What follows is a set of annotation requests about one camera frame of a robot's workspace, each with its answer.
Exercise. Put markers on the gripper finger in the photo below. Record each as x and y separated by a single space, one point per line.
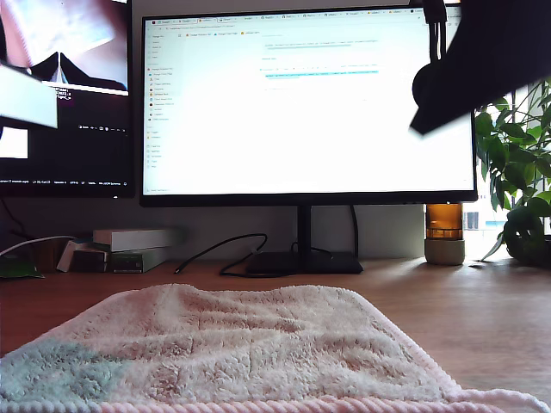
495 56

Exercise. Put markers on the fluffy pink white tea towel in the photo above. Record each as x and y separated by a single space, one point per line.
258 344

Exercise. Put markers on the black headphones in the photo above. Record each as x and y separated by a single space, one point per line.
434 10

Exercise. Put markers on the green leafy potted plant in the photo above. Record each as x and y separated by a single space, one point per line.
516 159

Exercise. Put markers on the amber glass bottle grey base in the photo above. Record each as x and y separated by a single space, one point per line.
443 223

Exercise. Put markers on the large monitor with white screen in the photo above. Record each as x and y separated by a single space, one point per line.
301 129

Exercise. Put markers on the green and white box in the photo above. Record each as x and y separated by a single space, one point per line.
129 262

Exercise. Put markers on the monitor with dark screen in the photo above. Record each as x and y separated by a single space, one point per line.
64 150

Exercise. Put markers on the dark brown small box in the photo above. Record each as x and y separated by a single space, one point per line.
88 261

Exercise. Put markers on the brown cardboard box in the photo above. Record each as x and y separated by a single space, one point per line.
45 256

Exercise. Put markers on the green packet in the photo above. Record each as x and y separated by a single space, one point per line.
17 271

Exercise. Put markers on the arm pale camera box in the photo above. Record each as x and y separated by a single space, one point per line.
26 96

